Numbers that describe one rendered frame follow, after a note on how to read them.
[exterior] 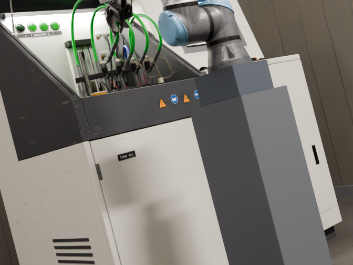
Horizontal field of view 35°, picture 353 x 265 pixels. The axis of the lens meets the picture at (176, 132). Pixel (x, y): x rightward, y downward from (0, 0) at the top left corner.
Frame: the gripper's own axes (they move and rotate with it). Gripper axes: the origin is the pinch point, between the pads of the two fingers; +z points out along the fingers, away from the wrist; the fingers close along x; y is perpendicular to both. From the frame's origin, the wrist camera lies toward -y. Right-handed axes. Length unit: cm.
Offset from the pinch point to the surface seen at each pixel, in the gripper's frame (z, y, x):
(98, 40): 28.5, -36.2, 11.8
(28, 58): 2.1, -7.6, -37.7
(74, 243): 57, 43, -54
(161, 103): 18.8, 31.2, -1.1
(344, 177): 160, 41, 154
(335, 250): 95, 98, 53
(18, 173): 56, -5, -54
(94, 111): 8.1, 29.7, -31.2
